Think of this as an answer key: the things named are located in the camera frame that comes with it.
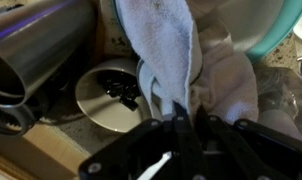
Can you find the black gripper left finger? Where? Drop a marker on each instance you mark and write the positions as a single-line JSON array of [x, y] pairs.
[[141, 150]]

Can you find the stainless steel tumbler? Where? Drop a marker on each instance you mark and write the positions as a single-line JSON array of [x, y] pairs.
[[41, 43]]

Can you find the teal rimmed bowl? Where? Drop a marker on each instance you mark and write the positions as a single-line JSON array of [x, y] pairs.
[[254, 23]]

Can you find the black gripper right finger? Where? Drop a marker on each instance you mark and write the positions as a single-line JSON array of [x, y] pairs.
[[257, 150]]

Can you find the beige ceramic mug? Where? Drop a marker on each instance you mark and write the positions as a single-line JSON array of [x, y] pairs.
[[104, 113]]

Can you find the light blue tea towel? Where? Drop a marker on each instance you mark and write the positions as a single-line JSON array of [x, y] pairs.
[[161, 46]]

